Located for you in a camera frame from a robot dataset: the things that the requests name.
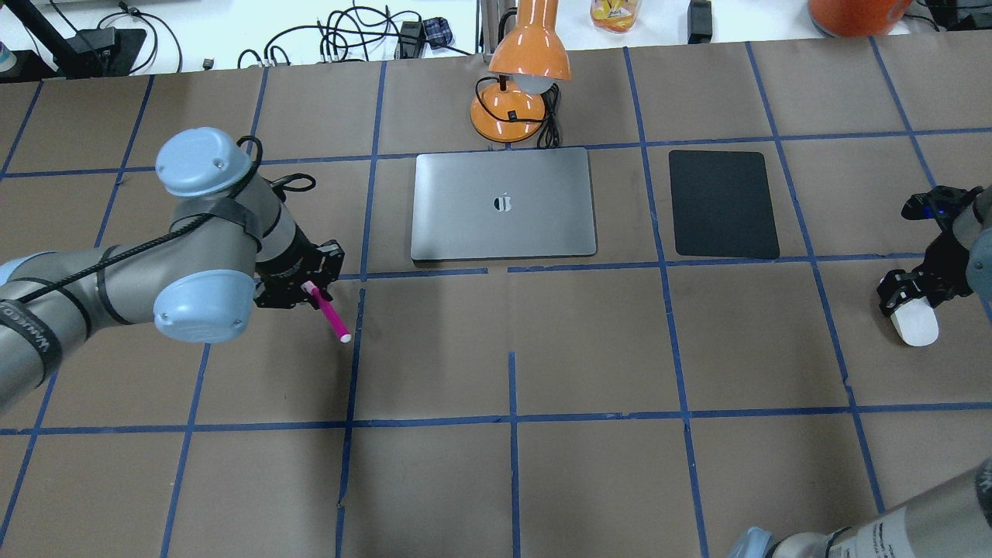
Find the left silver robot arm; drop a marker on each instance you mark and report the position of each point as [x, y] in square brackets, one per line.
[232, 246]

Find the white computer mouse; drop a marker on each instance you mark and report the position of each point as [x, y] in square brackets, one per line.
[916, 323]

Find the black mousepad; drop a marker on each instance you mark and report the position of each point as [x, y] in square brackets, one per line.
[722, 205]

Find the orange bucket grey lid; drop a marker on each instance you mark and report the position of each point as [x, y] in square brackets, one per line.
[856, 18]

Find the black camera stand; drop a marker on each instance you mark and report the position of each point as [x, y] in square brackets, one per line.
[88, 53]

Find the aluminium frame post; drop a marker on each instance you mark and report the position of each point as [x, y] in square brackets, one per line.
[488, 17]

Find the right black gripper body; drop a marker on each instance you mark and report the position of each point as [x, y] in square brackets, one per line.
[947, 273]

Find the orange desk lamp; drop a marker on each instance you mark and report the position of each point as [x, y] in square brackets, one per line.
[518, 99]

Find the black power adapter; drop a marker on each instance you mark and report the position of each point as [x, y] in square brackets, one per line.
[699, 21]

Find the silver laptop notebook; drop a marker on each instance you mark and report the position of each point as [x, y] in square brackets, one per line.
[508, 204]

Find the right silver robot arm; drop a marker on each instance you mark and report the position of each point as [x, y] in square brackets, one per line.
[953, 518]

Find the plaid cloth pouch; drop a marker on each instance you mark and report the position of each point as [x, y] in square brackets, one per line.
[437, 33]

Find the pink marker pen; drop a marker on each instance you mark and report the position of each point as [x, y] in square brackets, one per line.
[332, 316]

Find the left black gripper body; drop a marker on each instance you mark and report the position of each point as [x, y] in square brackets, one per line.
[284, 267]

